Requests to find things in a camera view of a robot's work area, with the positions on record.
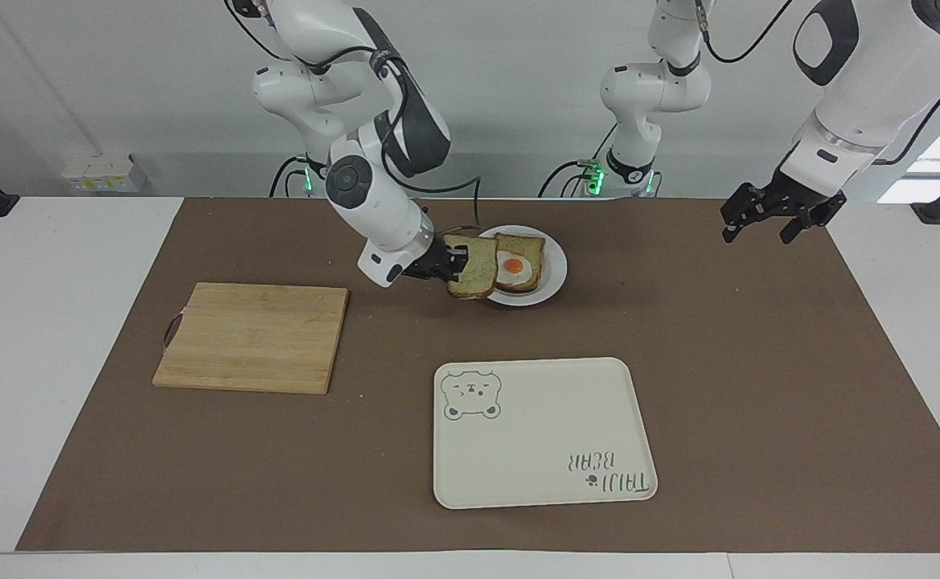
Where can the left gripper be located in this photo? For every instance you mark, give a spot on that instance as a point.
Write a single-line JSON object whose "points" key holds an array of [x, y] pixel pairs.
{"points": [[807, 201]]}

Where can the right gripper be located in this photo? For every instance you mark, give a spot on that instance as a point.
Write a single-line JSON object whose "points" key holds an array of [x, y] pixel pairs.
{"points": [[425, 264]]}

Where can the brown bread slice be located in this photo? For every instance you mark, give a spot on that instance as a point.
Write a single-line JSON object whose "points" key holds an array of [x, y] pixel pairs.
{"points": [[478, 269]]}

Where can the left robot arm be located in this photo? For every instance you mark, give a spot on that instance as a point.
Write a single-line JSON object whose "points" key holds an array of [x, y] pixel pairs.
{"points": [[864, 72]]}

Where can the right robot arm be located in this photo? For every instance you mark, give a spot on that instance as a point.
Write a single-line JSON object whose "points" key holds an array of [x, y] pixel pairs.
{"points": [[373, 193]]}

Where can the white round plate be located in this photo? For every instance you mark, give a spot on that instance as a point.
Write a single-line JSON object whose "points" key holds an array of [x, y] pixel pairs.
{"points": [[554, 269]]}

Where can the fried egg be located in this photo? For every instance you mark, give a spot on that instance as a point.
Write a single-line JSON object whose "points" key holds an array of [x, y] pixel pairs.
{"points": [[515, 268]]}

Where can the toast slice under egg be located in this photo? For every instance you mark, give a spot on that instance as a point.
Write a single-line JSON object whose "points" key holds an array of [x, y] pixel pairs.
{"points": [[526, 243]]}

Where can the cream tray with bear print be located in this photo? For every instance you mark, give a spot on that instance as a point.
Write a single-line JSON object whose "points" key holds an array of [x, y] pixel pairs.
{"points": [[542, 434]]}

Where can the wooden cutting board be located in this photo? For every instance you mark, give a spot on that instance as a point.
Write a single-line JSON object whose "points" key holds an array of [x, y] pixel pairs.
{"points": [[252, 338]]}

